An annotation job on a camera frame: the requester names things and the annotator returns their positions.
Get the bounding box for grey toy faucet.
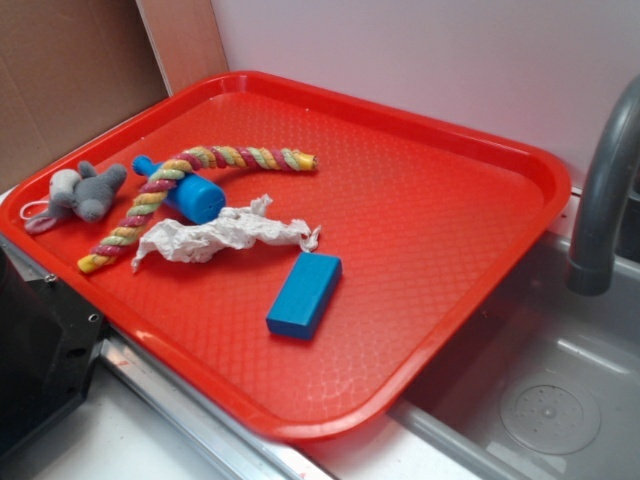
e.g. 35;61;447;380
566;78;639;296

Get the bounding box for grey plastic toy sink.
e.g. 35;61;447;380
391;234;639;479

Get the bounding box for red plastic tray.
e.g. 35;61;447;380
1;72;571;443

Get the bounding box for grey plush toy animal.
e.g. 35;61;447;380
20;161;128;235

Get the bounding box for blue wooden block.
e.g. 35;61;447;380
266;252;342;340

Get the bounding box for multicolored twisted rope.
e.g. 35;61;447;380
77;145;319;275

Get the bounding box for brown cardboard panel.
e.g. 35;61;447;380
1;1;228;191

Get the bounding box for crumpled white paper towel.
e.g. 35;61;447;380
131;194;321;271

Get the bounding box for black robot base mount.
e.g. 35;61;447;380
1;253;104;459

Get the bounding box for blue plastic toy bottle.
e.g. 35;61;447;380
129;155;226;224

